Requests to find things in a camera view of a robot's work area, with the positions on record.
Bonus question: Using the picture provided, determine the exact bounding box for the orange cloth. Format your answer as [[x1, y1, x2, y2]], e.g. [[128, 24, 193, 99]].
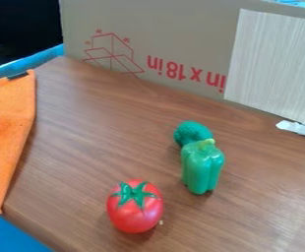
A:
[[0, 69, 38, 216]]

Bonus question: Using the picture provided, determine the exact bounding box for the light wooden board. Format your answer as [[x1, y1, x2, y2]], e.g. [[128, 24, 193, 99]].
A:
[[221, 8, 305, 129]]

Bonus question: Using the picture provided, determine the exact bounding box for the green toy broccoli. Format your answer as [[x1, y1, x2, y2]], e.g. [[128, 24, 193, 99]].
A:
[[172, 120, 214, 148]]

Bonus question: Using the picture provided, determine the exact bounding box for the green toy pepper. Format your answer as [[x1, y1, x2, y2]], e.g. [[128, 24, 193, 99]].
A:
[[178, 138, 226, 196]]

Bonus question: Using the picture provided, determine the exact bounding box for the cardboard box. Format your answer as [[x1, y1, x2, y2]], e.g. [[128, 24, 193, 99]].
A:
[[57, 0, 305, 100]]

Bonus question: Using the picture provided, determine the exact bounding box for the red toy tomato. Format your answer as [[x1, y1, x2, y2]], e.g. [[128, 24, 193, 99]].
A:
[[104, 178, 166, 234]]

